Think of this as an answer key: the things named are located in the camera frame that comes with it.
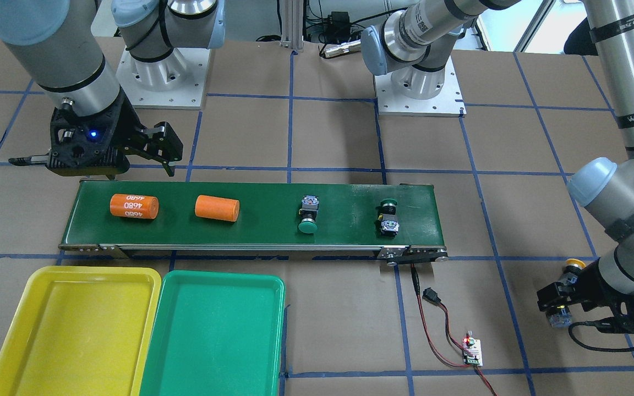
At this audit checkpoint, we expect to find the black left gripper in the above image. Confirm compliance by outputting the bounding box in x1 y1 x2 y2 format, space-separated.
537 267 634 317

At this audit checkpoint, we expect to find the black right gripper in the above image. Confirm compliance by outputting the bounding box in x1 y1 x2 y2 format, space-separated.
8 90 184 177

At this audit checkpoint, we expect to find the yellow mushroom push button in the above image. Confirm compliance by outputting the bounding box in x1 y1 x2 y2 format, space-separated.
559 258 587 285

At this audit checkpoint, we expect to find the orange cylinder with 4680 print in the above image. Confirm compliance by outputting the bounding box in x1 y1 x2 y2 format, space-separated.
109 194 160 219

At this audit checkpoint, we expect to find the plain orange cylinder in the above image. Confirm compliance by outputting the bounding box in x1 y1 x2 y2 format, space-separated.
194 195 240 222

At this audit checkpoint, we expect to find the green mushroom push button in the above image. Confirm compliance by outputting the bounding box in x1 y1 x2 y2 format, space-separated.
298 195 320 235

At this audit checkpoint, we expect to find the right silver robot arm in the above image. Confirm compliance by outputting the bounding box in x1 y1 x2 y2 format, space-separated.
0 1 226 179

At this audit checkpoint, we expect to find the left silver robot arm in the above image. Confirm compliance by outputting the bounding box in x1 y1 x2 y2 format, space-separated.
378 50 626 323

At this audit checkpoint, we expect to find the small motor controller board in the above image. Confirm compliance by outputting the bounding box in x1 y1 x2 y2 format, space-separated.
461 335 483 367

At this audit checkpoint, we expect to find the yellow plastic tray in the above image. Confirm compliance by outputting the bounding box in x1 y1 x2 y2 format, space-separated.
0 266 161 395

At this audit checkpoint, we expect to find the green plastic tray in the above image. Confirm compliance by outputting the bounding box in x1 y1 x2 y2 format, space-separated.
139 270 285 395

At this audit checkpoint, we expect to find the green conveyor belt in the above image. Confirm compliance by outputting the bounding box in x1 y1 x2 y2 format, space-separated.
59 180 449 265

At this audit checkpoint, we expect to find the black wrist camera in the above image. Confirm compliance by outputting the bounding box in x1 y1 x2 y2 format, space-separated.
592 295 634 335

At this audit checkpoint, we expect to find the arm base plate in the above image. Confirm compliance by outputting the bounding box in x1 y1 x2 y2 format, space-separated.
373 57 467 117
116 48 213 110

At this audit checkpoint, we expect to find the red black power cable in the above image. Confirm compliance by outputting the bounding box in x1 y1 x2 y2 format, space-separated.
409 264 498 396

